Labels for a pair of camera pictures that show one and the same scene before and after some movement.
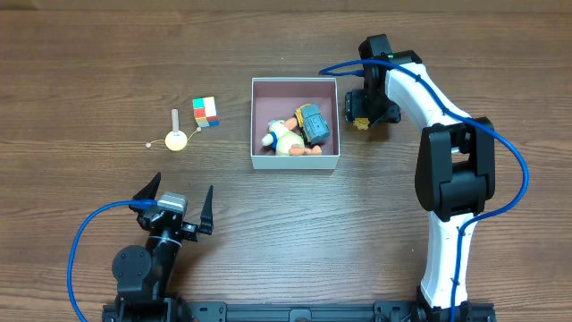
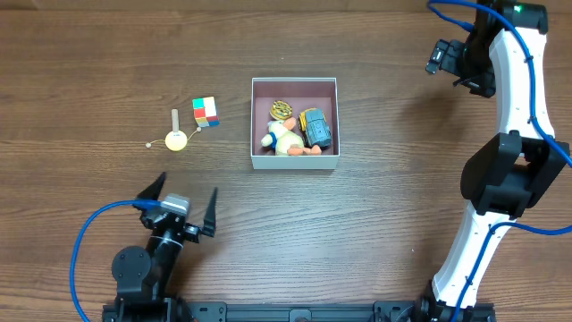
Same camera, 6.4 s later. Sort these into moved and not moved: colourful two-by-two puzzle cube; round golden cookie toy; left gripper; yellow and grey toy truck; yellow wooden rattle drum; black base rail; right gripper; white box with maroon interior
Moved: yellow and grey toy truck; right gripper; round golden cookie toy
Not moved: white box with maroon interior; colourful two-by-two puzzle cube; black base rail; left gripper; yellow wooden rattle drum
